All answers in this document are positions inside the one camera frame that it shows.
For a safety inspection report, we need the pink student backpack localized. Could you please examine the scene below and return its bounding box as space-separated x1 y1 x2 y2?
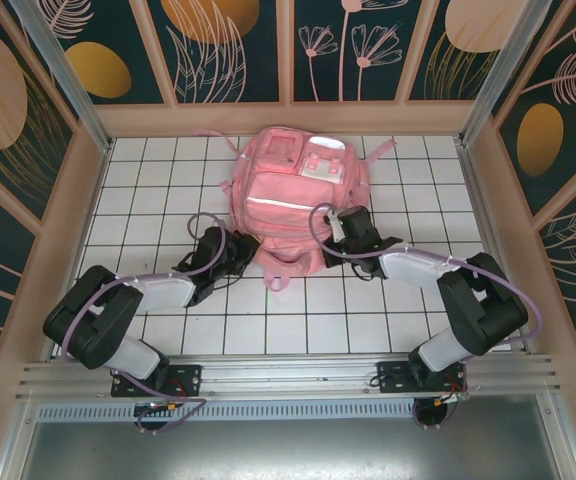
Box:
192 125 400 293

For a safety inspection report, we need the grey metal sheet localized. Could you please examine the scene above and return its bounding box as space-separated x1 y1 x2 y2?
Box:
0 419 576 480

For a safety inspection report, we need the aluminium side rail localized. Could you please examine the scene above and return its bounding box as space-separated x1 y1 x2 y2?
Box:
456 142 537 356

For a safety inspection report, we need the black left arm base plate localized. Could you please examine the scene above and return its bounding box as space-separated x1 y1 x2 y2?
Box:
110 363 204 399

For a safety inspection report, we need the aluminium front rail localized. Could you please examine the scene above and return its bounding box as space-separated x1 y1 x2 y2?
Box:
15 353 564 401

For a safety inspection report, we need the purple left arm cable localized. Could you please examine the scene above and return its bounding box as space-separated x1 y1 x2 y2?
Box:
60 212 229 436

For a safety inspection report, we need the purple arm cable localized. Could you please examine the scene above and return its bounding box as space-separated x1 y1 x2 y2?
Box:
307 202 543 431
60 212 229 436

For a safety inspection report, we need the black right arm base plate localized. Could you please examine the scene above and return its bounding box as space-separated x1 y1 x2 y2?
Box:
375 360 469 399

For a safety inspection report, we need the small circuit board with wires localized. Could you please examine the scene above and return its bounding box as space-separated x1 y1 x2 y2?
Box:
135 399 182 416
432 391 469 407

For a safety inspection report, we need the grey slotted cable duct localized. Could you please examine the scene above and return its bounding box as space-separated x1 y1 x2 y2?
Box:
35 403 544 422

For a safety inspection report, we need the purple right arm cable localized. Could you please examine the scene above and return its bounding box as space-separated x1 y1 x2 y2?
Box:
307 202 543 431

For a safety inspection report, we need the aluminium corner post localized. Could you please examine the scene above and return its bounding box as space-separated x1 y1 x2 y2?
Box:
457 0 549 146
10 0 114 154

